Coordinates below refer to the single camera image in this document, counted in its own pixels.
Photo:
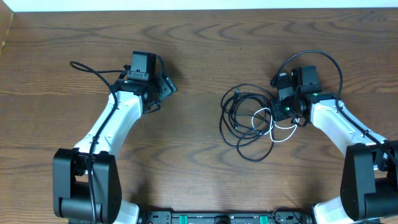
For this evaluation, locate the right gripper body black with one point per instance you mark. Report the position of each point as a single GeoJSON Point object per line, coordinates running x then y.
{"type": "Point", "coordinates": [281, 108]}

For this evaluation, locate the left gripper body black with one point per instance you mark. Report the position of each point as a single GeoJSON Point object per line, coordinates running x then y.
{"type": "Point", "coordinates": [166, 86]}

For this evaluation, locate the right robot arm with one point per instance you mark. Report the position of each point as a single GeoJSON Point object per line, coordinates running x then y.
{"type": "Point", "coordinates": [368, 189]}

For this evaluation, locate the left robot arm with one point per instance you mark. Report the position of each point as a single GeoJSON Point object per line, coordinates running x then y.
{"type": "Point", "coordinates": [86, 184]}

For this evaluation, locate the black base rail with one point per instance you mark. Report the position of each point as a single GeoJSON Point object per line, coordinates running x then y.
{"type": "Point", "coordinates": [223, 218]}

